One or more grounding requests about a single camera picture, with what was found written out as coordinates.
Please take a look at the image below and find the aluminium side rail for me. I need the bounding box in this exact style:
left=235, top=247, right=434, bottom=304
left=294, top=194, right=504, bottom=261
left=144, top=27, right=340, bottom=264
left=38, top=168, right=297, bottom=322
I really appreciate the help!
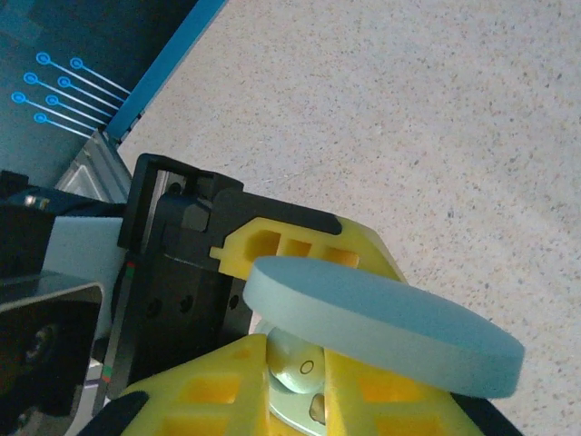
left=54, top=129, right=133, bottom=205

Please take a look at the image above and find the left wrist camera with white mount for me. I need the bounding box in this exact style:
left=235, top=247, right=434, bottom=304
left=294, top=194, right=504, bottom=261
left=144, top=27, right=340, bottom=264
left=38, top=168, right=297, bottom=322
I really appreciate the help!
left=0, top=215, right=131, bottom=436

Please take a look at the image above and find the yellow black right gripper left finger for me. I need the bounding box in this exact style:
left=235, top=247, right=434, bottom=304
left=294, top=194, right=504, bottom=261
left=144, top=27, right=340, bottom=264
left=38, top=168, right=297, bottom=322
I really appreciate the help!
left=85, top=332, right=274, bottom=436

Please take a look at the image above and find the blue earbud charging case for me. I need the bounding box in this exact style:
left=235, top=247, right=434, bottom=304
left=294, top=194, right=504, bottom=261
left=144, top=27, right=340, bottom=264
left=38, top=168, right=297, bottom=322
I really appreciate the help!
left=242, top=255, right=527, bottom=431

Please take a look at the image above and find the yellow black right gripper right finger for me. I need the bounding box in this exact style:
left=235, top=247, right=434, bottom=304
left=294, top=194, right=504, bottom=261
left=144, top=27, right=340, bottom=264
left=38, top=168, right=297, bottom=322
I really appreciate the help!
left=323, top=347, right=526, bottom=436

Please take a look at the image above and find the blue table edge strip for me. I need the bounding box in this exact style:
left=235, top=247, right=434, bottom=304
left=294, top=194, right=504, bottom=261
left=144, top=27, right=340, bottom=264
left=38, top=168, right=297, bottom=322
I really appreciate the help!
left=108, top=0, right=228, bottom=147

